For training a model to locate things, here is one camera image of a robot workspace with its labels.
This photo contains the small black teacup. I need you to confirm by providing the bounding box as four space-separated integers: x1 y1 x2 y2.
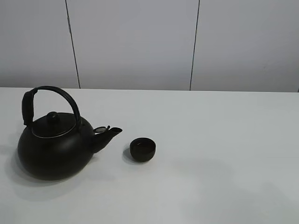
129 138 156 162

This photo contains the black round teapot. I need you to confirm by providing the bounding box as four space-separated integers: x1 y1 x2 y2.
17 86 122 181

